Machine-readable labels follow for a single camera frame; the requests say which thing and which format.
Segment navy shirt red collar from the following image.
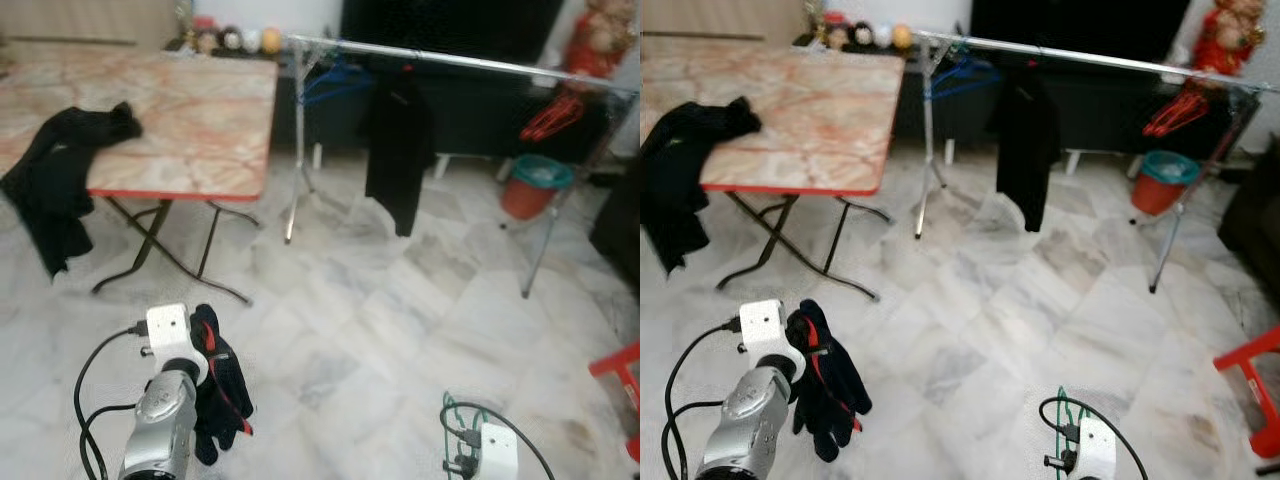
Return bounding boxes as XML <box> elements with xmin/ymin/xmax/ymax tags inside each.
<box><xmin>189</xmin><ymin>302</ymin><xmax>255</xmax><ymax>467</ymax></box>
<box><xmin>784</xmin><ymin>298</ymin><xmax>874</xmax><ymax>464</ymax></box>

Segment green plastic hanger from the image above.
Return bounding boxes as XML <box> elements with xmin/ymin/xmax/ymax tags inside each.
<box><xmin>441</xmin><ymin>391</ymin><xmax>492</xmax><ymax>480</ymax></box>
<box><xmin>1054</xmin><ymin>386</ymin><xmax>1093</xmax><ymax>446</ymax></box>

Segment red plastic hanger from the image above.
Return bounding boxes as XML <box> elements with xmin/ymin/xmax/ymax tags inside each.
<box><xmin>1150</xmin><ymin>85</ymin><xmax>1212</xmax><ymax>134</ymax></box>
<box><xmin>525</xmin><ymin>90</ymin><xmax>587</xmax><ymax>139</ymax></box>
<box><xmin>1144</xmin><ymin>88</ymin><xmax>1206</xmax><ymax>139</ymax></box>
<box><xmin>519</xmin><ymin>92</ymin><xmax>581</xmax><ymax>144</ymax></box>

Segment blue plastic hanger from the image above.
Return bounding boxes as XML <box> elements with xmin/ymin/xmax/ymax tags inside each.
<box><xmin>299</xmin><ymin>57</ymin><xmax>377</xmax><ymax>107</ymax></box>
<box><xmin>926</xmin><ymin>53</ymin><xmax>1002</xmax><ymax>102</ymax></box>

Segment dark grey sofa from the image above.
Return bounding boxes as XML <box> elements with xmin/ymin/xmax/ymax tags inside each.
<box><xmin>1217</xmin><ymin>133</ymin><xmax>1280</xmax><ymax>283</ymax></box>
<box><xmin>589</xmin><ymin>158</ymin><xmax>641</xmax><ymax>293</ymax></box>

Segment plain black garment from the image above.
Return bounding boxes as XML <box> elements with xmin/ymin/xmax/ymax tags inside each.
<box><xmin>0</xmin><ymin>100</ymin><xmax>144</xmax><ymax>280</ymax></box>
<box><xmin>640</xmin><ymin>95</ymin><xmax>764</xmax><ymax>274</ymax></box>

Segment orange bin teal liner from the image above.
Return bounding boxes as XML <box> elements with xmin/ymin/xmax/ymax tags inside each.
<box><xmin>499</xmin><ymin>152</ymin><xmax>577</xmax><ymax>222</ymax></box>
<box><xmin>1129</xmin><ymin>149</ymin><xmax>1202</xmax><ymax>217</ymax></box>

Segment red plastic stool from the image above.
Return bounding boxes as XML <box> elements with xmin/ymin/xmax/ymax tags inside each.
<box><xmin>1212</xmin><ymin>324</ymin><xmax>1280</xmax><ymax>460</ymax></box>
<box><xmin>587</xmin><ymin>339</ymin><xmax>641</xmax><ymax>464</ymax></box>

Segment red deity statue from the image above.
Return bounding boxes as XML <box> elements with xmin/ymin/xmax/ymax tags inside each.
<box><xmin>1189</xmin><ymin>0</ymin><xmax>1267</xmax><ymax>78</ymax></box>
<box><xmin>561</xmin><ymin>0</ymin><xmax>641</xmax><ymax>83</ymax></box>

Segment black TV cabinet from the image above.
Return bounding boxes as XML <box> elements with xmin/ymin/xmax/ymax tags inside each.
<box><xmin>165</xmin><ymin>35</ymin><xmax>641</xmax><ymax>168</ymax></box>
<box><xmin>795</xmin><ymin>33</ymin><xmax>1263</xmax><ymax>163</ymax></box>

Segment marble folding table red rim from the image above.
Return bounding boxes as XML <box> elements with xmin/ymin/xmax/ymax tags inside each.
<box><xmin>640</xmin><ymin>44</ymin><xmax>907</xmax><ymax>302</ymax></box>
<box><xmin>0</xmin><ymin>50</ymin><xmax>280</xmax><ymax>307</ymax></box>

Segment beige wooden cabinet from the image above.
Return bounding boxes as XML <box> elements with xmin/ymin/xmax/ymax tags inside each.
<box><xmin>640</xmin><ymin>0</ymin><xmax>812</xmax><ymax>43</ymax></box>
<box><xmin>0</xmin><ymin>0</ymin><xmax>182</xmax><ymax>48</ymax></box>

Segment black shirt red trim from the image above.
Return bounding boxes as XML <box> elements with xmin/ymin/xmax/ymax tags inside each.
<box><xmin>362</xmin><ymin>64</ymin><xmax>439</xmax><ymax>239</ymax></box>
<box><xmin>987</xmin><ymin>60</ymin><xmax>1064</xmax><ymax>234</ymax></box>

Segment silver clothes rack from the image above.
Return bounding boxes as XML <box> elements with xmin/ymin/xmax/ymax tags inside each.
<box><xmin>279</xmin><ymin>32</ymin><xmax>641</xmax><ymax>300</ymax></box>
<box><xmin>911</xmin><ymin>29</ymin><xmax>1280</xmax><ymax>295</ymax></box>

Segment black television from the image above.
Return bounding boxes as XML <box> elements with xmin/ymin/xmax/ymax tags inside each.
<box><xmin>969</xmin><ymin>0</ymin><xmax>1198</xmax><ymax>63</ymax></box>
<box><xmin>339</xmin><ymin>0</ymin><xmax>573</xmax><ymax>63</ymax></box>

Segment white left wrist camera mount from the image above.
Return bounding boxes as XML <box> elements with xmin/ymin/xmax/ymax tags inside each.
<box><xmin>139</xmin><ymin>302</ymin><xmax>210</xmax><ymax>387</ymax></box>
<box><xmin>737</xmin><ymin>298</ymin><xmax>807</xmax><ymax>382</ymax></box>

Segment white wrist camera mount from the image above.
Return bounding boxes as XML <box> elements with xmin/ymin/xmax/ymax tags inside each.
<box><xmin>477</xmin><ymin>420</ymin><xmax>520</xmax><ymax>480</ymax></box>
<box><xmin>139</xmin><ymin>302</ymin><xmax>210</xmax><ymax>387</ymax></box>
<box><xmin>737</xmin><ymin>298</ymin><xmax>807</xmax><ymax>382</ymax></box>
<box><xmin>1074</xmin><ymin>414</ymin><xmax>1117</xmax><ymax>480</ymax></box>

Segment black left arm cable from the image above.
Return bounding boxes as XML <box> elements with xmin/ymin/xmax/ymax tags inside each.
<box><xmin>659</xmin><ymin>316</ymin><xmax>747</xmax><ymax>480</ymax></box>
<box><xmin>72</xmin><ymin>319</ymin><xmax>151</xmax><ymax>480</ymax></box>

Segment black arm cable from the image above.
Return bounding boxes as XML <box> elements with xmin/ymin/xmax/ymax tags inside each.
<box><xmin>439</xmin><ymin>400</ymin><xmax>557</xmax><ymax>480</ymax></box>
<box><xmin>72</xmin><ymin>319</ymin><xmax>151</xmax><ymax>480</ymax></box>
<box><xmin>1037</xmin><ymin>396</ymin><xmax>1152</xmax><ymax>480</ymax></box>
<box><xmin>659</xmin><ymin>316</ymin><xmax>747</xmax><ymax>480</ymax></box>

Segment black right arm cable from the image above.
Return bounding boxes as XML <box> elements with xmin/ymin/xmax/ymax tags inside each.
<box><xmin>1037</xmin><ymin>396</ymin><xmax>1152</xmax><ymax>480</ymax></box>
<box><xmin>439</xmin><ymin>400</ymin><xmax>557</xmax><ymax>480</ymax></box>

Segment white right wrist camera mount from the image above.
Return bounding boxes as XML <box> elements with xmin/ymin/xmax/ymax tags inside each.
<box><xmin>477</xmin><ymin>420</ymin><xmax>520</xmax><ymax>480</ymax></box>
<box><xmin>1074</xmin><ymin>414</ymin><xmax>1117</xmax><ymax>480</ymax></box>

